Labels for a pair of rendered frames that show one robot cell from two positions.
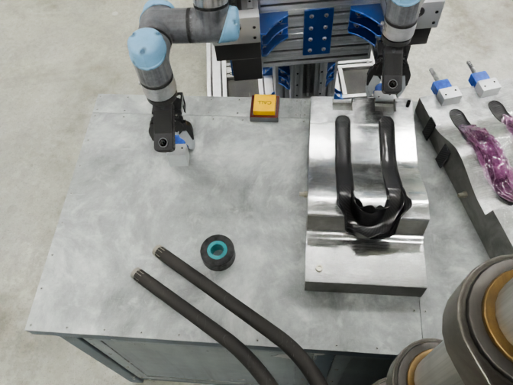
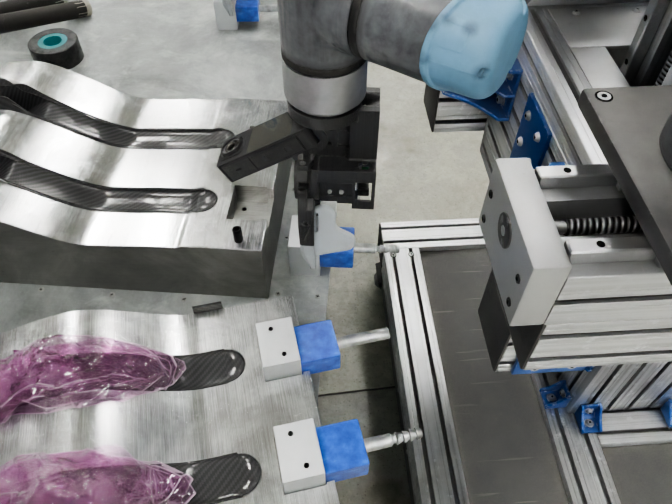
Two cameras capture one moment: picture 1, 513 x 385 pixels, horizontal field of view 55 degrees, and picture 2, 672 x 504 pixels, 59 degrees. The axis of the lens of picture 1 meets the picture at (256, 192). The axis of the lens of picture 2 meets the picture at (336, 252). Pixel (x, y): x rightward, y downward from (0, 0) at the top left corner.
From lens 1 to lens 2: 1.30 m
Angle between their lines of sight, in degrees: 46
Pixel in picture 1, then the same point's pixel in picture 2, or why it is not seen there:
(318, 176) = (91, 92)
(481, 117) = (205, 425)
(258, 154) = (223, 92)
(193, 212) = (137, 36)
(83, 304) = not seen: outside the picture
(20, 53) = not seen: hidden behind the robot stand
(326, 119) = (227, 117)
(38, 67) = not seen: hidden behind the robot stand
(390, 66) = (266, 128)
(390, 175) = (63, 192)
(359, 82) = (648, 479)
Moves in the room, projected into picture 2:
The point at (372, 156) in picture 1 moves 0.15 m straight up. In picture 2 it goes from (125, 176) to (84, 67)
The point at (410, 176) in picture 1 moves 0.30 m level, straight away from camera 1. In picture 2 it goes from (39, 213) to (277, 316)
